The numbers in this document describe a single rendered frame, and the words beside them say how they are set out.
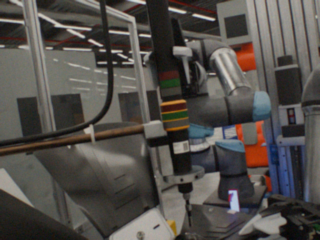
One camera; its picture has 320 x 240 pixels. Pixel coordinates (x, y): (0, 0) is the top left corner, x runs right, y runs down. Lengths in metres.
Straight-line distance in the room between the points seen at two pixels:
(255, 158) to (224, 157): 3.20
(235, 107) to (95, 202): 0.40
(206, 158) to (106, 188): 0.72
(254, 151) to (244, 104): 3.64
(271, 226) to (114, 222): 0.29
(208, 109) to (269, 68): 0.64
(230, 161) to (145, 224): 0.76
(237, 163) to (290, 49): 0.51
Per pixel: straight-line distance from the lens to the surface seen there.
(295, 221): 0.63
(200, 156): 1.18
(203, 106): 0.73
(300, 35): 1.33
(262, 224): 0.61
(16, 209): 0.34
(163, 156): 0.47
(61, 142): 0.47
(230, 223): 0.67
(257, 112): 0.75
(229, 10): 4.52
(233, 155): 1.21
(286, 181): 1.29
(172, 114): 0.47
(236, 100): 0.75
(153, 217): 0.50
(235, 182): 1.23
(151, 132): 0.47
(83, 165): 0.56
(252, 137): 4.28
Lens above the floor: 1.45
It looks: 3 degrees down
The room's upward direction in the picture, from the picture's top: 9 degrees counter-clockwise
